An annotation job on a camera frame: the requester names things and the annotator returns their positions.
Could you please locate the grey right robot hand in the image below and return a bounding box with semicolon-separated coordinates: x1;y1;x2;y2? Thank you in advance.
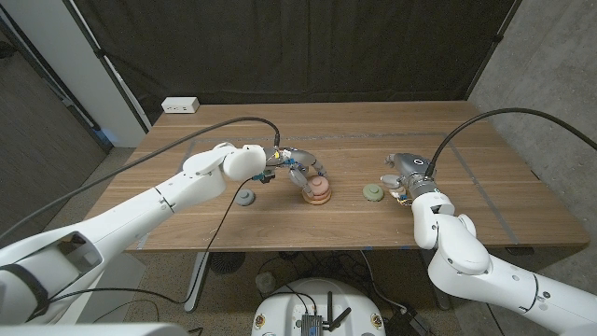
380;152;442;200

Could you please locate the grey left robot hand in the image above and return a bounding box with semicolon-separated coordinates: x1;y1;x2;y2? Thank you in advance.
263;147;330;200

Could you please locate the dusty pink hanoi disc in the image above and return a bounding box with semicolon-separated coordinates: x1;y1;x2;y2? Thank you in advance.
307;175;332;197

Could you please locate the coral red hanoi disc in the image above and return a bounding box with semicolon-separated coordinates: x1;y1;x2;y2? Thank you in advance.
302;189;333;203

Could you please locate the green hanoi disc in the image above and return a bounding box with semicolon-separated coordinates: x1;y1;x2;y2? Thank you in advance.
362;183;385;203

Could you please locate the grey hanoi disc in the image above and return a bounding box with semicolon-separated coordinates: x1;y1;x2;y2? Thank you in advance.
234;188;256;207

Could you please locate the black backdrop curtain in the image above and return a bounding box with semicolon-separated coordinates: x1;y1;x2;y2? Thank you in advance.
74;0;521;125

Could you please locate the black floor fan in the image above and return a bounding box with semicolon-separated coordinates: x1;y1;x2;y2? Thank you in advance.
208;251;246;275

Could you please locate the grey floor cylinder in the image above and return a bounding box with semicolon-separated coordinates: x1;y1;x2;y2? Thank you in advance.
255;272;277;294

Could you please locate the white power outlet box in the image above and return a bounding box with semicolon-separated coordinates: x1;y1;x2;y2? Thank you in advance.
160;96;201;115

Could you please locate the dark table leg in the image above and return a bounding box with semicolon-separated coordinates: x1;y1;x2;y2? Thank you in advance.
433;288;451;311

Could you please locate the white robot torso base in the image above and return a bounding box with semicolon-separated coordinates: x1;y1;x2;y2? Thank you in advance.
251;278;387;336

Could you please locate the black backdrop stand pole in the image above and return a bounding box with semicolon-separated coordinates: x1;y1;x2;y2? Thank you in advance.
62;0;152;132
465;0;523;100

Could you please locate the black floor power strip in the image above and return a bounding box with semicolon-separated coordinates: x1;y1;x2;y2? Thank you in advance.
382;310;433;336

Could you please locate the light grey table leg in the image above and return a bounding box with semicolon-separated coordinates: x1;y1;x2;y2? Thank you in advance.
184;251;211;313

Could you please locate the black antenna radio module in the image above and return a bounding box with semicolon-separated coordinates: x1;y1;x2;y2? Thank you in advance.
300;291;352;336

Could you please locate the white pedal board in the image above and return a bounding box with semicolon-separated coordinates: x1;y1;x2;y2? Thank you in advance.
60;251;146;326

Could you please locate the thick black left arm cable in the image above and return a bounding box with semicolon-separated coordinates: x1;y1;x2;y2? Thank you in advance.
0;116;281;244

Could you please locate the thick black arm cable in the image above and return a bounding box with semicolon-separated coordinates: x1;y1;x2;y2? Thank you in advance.
423;107;597;178
0;116;281;244

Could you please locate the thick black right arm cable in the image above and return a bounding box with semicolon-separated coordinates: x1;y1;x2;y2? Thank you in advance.
423;107;597;178

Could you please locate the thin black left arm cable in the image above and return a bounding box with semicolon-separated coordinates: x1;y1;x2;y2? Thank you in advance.
44;176;253;305

